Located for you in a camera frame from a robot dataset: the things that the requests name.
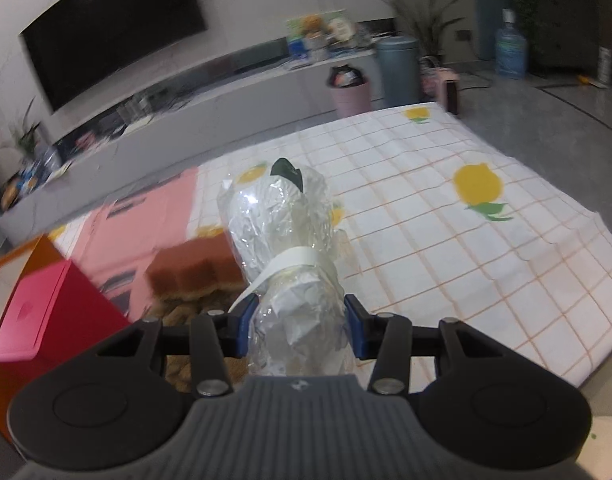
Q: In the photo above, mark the dark wall outlet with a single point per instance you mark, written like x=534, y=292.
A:
x=463, y=35

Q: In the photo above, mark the teddy bear bouquet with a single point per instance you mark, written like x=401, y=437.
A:
x=316, y=30

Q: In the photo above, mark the white marble television cabinet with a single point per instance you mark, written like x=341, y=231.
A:
x=186, y=120

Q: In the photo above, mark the long leaf potted plant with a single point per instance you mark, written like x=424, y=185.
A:
x=428, y=22

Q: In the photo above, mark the blue snack packets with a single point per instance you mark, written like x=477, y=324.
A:
x=23, y=182

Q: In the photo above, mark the clear plastic bundle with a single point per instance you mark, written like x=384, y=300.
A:
x=281, y=220

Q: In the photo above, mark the checked lemon print tablecloth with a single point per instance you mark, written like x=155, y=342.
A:
x=436, y=260

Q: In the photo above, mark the brown plush toy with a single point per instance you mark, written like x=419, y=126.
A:
x=191, y=270

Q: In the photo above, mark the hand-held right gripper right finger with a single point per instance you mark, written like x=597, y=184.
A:
x=357, y=330

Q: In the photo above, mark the orange cardboard box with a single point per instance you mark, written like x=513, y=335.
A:
x=41, y=252

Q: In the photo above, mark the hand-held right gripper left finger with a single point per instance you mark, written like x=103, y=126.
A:
x=243, y=332

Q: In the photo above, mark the green plant in glass vase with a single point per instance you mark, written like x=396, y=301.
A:
x=26, y=135

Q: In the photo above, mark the pink waste bin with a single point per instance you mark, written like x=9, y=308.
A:
x=351, y=97

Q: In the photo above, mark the dark drawer cabinet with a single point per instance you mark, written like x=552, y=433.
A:
x=566, y=35

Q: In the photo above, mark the grey trash can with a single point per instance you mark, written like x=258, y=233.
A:
x=398, y=72

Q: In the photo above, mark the black wall television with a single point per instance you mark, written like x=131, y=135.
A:
x=111, y=25

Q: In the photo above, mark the pink table mat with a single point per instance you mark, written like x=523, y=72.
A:
x=151, y=215

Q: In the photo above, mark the blue water bottle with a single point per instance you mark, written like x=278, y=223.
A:
x=511, y=50

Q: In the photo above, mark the red cube box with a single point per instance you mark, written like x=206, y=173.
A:
x=36, y=300

